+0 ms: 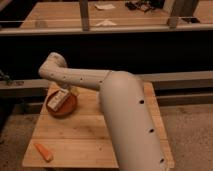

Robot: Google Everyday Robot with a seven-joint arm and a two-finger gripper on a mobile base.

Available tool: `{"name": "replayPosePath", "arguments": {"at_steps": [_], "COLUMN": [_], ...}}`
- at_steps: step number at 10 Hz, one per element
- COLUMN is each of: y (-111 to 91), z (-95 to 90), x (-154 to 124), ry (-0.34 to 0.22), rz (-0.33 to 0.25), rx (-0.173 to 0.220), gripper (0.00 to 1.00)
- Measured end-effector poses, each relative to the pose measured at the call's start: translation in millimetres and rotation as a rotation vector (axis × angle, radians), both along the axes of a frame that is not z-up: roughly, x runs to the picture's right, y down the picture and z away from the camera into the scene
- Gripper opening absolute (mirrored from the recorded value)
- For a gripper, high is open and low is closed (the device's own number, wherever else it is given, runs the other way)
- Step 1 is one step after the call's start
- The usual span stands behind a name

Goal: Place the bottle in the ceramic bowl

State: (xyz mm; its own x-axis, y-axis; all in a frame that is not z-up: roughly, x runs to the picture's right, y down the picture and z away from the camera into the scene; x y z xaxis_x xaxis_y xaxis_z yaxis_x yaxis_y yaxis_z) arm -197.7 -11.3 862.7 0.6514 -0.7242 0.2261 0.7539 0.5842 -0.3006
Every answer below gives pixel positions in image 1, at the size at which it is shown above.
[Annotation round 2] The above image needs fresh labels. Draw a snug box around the folded white paper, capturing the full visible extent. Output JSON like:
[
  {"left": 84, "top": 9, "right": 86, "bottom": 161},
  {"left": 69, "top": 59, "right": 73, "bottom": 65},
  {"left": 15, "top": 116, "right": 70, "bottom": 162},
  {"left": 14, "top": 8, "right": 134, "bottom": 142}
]
[{"left": 95, "top": 19, "right": 117, "bottom": 27}]

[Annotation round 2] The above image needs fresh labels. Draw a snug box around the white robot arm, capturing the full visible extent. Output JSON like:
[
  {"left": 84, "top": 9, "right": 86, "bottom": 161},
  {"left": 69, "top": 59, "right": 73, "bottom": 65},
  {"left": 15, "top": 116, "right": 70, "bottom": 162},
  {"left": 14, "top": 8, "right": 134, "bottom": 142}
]
[{"left": 38, "top": 52, "right": 167, "bottom": 171}]

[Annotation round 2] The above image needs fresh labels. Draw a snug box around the brown ceramic bowl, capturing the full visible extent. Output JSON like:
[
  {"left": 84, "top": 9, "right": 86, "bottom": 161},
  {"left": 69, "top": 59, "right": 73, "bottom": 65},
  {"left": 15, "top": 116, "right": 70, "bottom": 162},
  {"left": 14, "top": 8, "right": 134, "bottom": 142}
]
[{"left": 45, "top": 90, "right": 78, "bottom": 118}]

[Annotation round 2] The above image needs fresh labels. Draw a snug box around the white paper sheet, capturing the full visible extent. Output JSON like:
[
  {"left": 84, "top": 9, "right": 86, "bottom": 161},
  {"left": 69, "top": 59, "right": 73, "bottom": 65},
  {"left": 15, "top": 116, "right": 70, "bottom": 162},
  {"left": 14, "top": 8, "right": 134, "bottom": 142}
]
[{"left": 95, "top": 4, "right": 116, "bottom": 10}]

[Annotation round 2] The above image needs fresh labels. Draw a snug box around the grey vertical post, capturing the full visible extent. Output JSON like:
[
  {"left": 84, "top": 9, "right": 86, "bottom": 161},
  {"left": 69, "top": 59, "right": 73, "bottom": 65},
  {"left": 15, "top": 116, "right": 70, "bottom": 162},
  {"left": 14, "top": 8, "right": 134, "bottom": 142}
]
[{"left": 79, "top": 0, "right": 90, "bottom": 31}]

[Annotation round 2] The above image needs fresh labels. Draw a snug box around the dark cable clutter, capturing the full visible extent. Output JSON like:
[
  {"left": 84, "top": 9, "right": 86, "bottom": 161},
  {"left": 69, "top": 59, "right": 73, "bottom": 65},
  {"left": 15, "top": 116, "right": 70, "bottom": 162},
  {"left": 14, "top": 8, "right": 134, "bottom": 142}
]
[{"left": 125, "top": 0, "right": 157, "bottom": 13}]

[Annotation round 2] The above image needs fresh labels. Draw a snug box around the light wooden board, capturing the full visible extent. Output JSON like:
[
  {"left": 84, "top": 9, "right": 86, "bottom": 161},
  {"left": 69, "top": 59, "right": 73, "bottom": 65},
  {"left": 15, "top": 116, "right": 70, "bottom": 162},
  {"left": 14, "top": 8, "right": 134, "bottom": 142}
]
[{"left": 21, "top": 81, "right": 175, "bottom": 169}]

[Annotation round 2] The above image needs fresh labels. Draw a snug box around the orange carrot piece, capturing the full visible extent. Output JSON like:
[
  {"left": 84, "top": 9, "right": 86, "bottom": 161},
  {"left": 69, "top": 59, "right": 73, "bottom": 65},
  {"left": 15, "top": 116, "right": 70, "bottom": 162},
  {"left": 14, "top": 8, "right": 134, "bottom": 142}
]
[{"left": 34, "top": 143, "right": 53, "bottom": 162}]

